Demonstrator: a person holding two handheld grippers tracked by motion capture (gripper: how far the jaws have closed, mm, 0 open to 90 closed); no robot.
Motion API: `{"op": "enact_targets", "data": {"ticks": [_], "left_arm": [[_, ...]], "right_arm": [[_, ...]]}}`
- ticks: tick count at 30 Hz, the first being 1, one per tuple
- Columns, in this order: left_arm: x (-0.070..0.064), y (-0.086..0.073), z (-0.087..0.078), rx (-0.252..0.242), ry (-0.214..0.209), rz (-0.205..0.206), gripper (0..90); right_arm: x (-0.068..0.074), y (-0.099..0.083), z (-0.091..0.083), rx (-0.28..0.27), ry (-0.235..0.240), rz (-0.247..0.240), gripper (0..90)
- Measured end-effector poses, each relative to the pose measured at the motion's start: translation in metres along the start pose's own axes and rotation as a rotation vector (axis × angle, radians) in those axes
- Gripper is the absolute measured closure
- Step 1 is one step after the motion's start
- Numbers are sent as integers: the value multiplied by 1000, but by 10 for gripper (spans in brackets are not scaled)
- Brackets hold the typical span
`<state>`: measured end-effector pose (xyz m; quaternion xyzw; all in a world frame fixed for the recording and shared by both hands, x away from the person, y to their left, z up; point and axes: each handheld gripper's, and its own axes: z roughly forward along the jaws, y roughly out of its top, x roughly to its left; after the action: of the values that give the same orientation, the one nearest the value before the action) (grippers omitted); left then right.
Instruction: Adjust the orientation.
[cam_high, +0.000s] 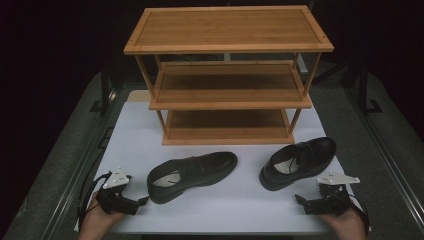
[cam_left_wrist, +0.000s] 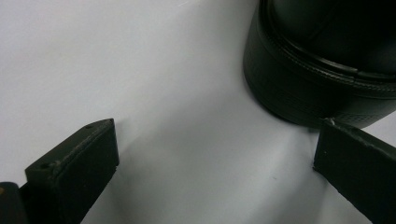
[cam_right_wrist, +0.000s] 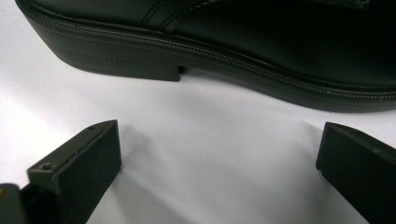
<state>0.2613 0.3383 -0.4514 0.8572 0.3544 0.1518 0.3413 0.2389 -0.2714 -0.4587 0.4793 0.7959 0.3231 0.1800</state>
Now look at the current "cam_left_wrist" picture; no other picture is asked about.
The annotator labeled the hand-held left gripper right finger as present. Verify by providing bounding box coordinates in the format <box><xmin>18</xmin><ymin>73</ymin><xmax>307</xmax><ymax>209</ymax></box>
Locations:
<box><xmin>312</xmin><ymin>118</ymin><xmax>396</xmax><ymax>224</ymax></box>

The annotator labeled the black leather shoe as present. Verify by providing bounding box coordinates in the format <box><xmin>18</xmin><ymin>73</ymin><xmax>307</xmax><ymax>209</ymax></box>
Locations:
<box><xmin>242</xmin><ymin>0</ymin><xmax>396</xmax><ymax>130</ymax></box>

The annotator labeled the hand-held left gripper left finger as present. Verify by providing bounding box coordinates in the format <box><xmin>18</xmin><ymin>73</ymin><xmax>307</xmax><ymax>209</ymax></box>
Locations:
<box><xmin>19</xmin><ymin>118</ymin><xmax>120</xmax><ymax>224</ymax></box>

